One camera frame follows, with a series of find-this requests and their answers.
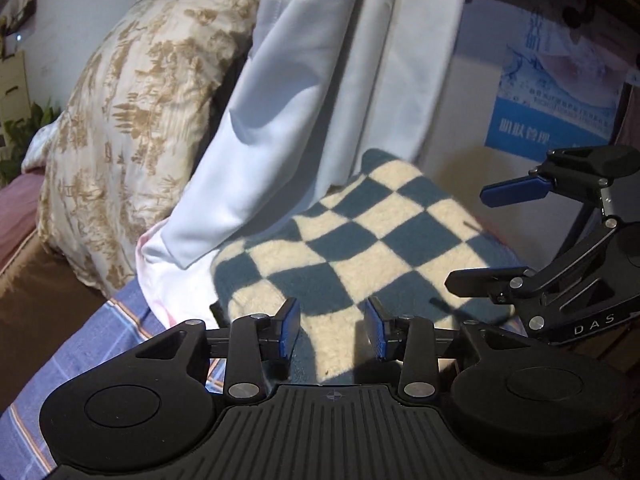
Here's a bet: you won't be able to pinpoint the cream cabinet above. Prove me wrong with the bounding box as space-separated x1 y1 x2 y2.
0 50 27 137

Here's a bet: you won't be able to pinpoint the blue striped bed sheet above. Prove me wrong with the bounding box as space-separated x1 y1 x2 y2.
0 280 232 477

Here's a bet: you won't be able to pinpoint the blue white checkered blanket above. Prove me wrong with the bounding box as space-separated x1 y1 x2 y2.
210 149 526 383

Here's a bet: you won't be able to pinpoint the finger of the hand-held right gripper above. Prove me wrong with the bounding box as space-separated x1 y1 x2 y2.
480 146 640 210
445 230 621 306

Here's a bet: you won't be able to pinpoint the brown bed board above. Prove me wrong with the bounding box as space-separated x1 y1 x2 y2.
0 232 120 413

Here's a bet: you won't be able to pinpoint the hanging wall pictures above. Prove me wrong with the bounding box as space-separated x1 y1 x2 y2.
0 0 42 37

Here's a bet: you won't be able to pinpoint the green potted plant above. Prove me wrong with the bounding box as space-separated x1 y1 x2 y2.
0 100 60 187

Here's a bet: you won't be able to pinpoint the pink bed sheet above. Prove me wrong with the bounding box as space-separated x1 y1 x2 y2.
0 172 49 272

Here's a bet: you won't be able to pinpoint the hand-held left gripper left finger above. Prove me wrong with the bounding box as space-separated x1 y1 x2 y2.
107 297 302 403

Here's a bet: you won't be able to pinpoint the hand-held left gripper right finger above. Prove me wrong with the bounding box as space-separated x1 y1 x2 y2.
364 297 521 401

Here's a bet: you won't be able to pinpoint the beige floral patterned pillow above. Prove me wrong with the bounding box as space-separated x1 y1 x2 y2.
22 0 271 307

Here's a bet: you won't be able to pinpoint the blue wall poster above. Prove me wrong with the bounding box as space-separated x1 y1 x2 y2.
484 0 637 150

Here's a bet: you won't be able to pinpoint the white hanging coat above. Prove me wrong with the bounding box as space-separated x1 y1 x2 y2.
136 0 474 329

